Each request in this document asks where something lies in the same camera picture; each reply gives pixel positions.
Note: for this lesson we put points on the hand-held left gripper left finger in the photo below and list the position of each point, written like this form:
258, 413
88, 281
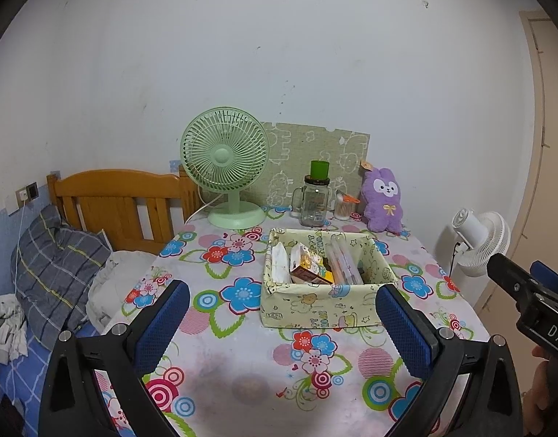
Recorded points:
163, 323

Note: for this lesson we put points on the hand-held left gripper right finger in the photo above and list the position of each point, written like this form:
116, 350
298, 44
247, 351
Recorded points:
402, 327

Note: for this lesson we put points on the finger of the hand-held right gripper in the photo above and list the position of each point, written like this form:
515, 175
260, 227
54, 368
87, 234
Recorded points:
550, 277
511, 277

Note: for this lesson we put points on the pink comb packet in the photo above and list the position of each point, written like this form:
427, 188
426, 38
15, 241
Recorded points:
345, 259

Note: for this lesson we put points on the yellow printed fabric storage box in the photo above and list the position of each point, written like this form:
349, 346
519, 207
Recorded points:
315, 305

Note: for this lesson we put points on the cartoon printed carton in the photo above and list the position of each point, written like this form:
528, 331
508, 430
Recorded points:
308, 271

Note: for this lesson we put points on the white cloth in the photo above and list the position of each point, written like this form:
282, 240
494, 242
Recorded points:
6, 327
280, 261

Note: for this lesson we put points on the person's right hand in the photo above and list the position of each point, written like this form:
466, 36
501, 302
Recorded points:
538, 387

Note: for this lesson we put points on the white standing fan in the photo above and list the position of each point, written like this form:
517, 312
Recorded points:
486, 241

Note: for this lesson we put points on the white blanket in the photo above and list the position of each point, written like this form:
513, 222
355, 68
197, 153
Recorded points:
115, 277

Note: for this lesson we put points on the beige door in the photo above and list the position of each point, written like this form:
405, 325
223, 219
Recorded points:
552, 168

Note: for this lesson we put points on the grey plaid pillow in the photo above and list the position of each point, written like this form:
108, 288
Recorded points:
56, 273

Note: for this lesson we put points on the purple plush rabbit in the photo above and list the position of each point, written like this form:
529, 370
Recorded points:
386, 200

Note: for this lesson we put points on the small glass jar orange lid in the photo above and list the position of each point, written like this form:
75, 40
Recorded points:
345, 209

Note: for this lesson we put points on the wooden bed headboard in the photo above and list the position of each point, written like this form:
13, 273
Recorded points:
110, 191

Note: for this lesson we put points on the glass jar mug green lid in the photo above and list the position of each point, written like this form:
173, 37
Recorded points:
313, 200

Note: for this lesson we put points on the blue bed sheet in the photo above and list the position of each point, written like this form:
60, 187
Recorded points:
19, 387

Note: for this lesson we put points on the crumpled white cloth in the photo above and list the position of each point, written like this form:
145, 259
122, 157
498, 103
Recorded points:
6, 327

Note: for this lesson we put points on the green desk fan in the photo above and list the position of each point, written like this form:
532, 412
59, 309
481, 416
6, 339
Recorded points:
222, 154

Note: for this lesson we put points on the green printed board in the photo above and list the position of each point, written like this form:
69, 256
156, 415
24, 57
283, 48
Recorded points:
301, 145

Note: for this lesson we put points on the wall socket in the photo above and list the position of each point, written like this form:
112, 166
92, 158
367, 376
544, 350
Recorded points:
27, 193

